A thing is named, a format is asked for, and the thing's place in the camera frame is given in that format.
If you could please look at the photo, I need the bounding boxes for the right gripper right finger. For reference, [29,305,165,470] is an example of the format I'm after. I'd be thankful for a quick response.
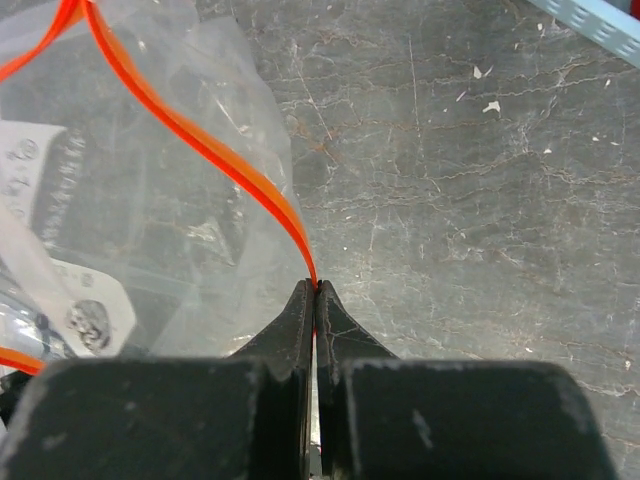
[314,282,616,479]

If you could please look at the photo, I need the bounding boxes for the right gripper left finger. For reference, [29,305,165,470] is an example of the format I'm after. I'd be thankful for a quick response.
[1,280,315,479]

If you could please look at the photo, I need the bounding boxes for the clear zip top bag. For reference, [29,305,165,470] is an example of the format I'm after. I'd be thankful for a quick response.
[1,1,310,369]

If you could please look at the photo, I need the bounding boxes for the light blue plastic basket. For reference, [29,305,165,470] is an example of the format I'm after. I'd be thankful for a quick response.
[529,0,639,68]

